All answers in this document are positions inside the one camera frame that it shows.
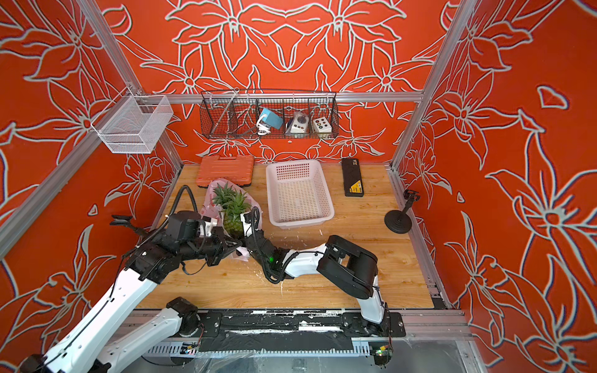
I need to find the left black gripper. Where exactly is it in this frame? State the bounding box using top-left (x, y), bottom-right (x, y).
top-left (180, 226), bottom-right (245, 265)

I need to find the pink plastic bag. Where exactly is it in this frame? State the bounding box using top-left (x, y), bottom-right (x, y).
top-left (200, 179), bottom-right (263, 266)

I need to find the white perforated plastic basket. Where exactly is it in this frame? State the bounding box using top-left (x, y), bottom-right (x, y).
top-left (266, 160), bottom-right (335, 229)

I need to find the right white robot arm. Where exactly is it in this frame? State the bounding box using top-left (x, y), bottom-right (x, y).
top-left (243, 230), bottom-right (386, 324)

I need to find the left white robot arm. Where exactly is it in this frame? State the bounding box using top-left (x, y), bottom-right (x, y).
top-left (20, 227), bottom-right (242, 372)

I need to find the orange plastic tool case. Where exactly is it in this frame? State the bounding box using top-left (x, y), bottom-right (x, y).
top-left (195, 155), bottom-right (254, 187)

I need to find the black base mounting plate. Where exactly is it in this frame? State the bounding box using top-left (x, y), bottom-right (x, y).
top-left (156, 307), bottom-right (407, 353)

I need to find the left black round stand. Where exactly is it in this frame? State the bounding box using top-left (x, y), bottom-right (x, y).
top-left (110, 214), bottom-right (147, 237)

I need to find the black round stand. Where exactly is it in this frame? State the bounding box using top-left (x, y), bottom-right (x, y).
top-left (110, 214), bottom-right (147, 237)
top-left (384, 190), bottom-right (421, 234)

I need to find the black box yellow label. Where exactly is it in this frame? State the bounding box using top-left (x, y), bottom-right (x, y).
top-left (340, 158), bottom-right (365, 197)

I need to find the right black round stand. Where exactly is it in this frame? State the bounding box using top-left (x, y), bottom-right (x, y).
top-left (384, 190), bottom-right (421, 234)

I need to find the white device with knobs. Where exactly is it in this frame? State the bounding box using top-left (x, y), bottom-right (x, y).
top-left (286, 111), bottom-right (309, 135)

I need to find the white button box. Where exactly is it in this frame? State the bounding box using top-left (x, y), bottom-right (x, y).
top-left (311, 117), bottom-right (333, 139)

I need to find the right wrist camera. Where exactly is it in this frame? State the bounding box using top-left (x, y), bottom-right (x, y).
top-left (241, 212), bottom-right (253, 239)

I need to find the black wire wall basket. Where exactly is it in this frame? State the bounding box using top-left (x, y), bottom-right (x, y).
top-left (199, 89), bottom-right (340, 140)

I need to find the teal box with cable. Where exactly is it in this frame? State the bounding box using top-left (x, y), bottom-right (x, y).
top-left (256, 108), bottom-right (284, 136)

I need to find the clear wire wall basket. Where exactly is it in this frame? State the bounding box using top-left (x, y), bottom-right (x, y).
top-left (91, 95), bottom-right (174, 155)

